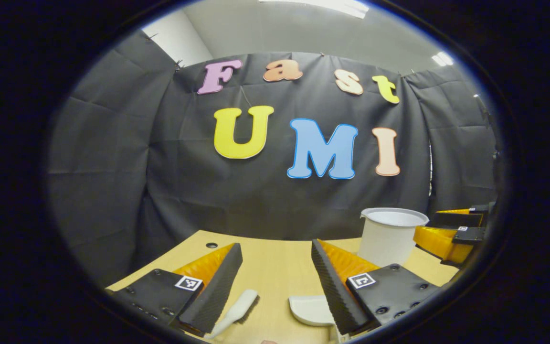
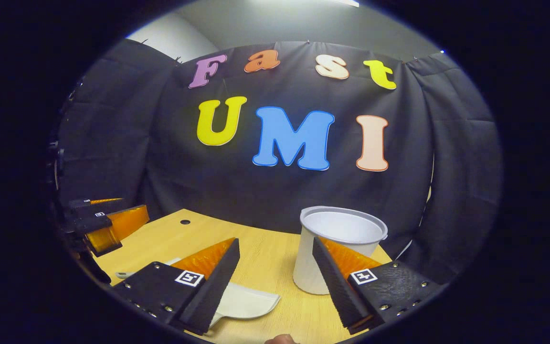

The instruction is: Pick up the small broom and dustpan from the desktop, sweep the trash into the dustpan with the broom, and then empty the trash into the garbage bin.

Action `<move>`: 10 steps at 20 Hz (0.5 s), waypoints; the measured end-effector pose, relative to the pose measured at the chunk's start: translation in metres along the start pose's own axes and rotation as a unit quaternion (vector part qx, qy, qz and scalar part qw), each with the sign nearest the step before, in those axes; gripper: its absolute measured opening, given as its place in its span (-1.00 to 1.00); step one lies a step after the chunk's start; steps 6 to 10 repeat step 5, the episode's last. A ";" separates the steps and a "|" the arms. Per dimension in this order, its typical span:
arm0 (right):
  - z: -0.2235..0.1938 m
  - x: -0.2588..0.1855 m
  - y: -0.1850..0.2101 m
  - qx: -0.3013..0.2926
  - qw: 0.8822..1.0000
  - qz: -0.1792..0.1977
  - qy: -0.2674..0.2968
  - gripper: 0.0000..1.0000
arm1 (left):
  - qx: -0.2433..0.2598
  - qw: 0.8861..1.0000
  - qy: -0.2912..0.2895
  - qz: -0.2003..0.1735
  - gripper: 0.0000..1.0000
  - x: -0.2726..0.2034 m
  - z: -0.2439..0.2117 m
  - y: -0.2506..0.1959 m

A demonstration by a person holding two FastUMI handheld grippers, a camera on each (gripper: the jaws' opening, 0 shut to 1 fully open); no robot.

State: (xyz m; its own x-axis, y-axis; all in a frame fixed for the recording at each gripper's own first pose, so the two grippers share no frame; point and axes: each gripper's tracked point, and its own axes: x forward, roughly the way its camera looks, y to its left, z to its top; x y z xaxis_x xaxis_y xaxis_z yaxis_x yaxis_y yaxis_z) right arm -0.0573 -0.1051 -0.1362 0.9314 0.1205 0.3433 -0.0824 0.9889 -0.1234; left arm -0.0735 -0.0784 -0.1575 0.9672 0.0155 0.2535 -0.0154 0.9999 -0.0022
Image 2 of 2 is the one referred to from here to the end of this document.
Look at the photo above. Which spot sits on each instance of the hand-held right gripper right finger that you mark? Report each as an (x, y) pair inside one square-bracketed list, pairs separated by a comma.
[(334, 286)]

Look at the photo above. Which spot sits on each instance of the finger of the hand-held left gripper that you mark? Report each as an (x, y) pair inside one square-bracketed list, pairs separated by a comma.
[(103, 206), (93, 222)]

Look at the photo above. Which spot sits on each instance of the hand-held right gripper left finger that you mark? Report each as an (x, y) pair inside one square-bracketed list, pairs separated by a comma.
[(217, 282)]

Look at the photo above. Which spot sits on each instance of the white ribbed garbage bin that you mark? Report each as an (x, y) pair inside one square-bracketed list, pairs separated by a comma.
[(337, 224)]

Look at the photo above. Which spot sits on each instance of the black backdrop cloth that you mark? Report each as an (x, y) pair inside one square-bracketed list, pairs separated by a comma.
[(265, 191)]

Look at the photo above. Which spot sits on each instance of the ceiling light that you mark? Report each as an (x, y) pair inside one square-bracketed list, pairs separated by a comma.
[(347, 3)]

